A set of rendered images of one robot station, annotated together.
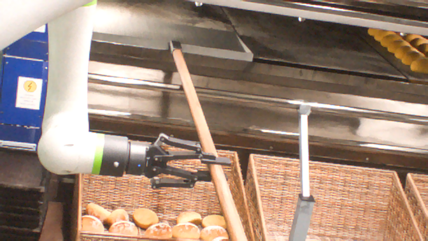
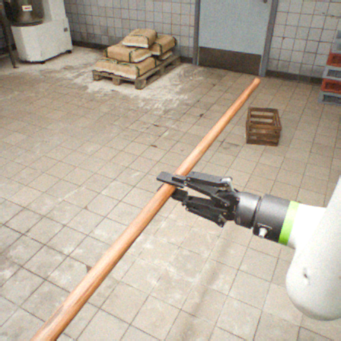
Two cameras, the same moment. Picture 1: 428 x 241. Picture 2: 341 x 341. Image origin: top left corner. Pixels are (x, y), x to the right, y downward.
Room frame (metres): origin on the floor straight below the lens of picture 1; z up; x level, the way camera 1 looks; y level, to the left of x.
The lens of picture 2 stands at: (2.31, 0.36, 1.66)
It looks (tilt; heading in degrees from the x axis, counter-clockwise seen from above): 36 degrees down; 219
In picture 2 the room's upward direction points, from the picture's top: straight up
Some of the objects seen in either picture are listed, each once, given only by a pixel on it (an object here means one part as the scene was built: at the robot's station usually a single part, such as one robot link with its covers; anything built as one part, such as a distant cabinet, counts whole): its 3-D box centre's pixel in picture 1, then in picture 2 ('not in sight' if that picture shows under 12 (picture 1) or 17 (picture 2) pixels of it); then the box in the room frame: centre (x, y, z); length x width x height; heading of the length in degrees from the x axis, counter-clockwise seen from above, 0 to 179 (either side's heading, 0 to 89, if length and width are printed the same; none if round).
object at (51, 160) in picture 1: (69, 149); (320, 235); (1.79, 0.32, 1.18); 0.14 x 0.13 x 0.11; 101
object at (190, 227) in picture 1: (186, 230); not in sight; (2.63, 0.04, 0.62); 0.10 x 0.07 x 0.06; 101
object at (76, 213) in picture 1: (160, 208); not in sight; (2.55, 0.13, 0.72); 0.56 x 0.49 x 0.28; 103
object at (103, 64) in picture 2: not in sight; (116, 61); (-0.80, -3.12, 0.22); 0.62 x 0.36 x 0.15; 17
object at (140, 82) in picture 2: not in sight; (138, 67); (-1.13, -3.00, 0.07); 1.20 x 0.80 x 0.14; 12
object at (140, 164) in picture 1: (146, 159); (236, 206); (1.81, 0.14, 1.18); 0.09 x 0.07 x 0.08; 101
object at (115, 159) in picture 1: (114, 155); (269, 218); (1.80, 0.22, 1.18); 0.12 x 0.06 x 0.09; 11
